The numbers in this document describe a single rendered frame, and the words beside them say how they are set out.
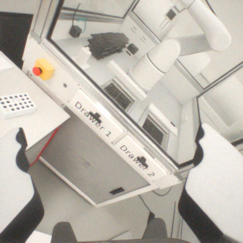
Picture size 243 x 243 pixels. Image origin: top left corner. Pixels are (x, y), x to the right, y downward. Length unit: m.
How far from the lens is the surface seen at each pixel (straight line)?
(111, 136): 0.75
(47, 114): 0.79
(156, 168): 0.80
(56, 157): 1.26
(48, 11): 0.76
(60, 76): 0.79
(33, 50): 0.86
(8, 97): 0.76
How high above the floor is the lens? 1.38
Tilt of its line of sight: 37 degrees down
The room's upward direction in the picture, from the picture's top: 49 degrees clockwise
